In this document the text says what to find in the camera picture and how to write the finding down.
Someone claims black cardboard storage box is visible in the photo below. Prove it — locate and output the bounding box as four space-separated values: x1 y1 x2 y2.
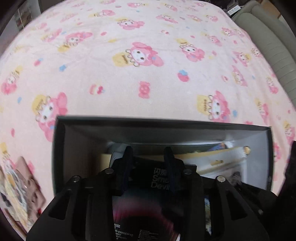
52 116 273 193

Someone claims pink cartoon print blanket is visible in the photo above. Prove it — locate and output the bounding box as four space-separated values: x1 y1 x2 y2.
0 0 296 240

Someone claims clear plastic sticker package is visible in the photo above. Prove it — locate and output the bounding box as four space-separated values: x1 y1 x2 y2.
2 159 32 233

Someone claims taupe fabric garment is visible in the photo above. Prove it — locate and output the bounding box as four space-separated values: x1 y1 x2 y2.
15 156 46 223

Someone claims grey green sofa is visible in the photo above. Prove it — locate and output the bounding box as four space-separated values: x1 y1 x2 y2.
232 1 295 104

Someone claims white blue patterned packet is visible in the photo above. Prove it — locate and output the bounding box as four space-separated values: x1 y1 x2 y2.
176 146 251 181

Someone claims black booklet with rainbow ring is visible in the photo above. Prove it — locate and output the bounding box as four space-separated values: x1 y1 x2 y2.
111 158 197 240

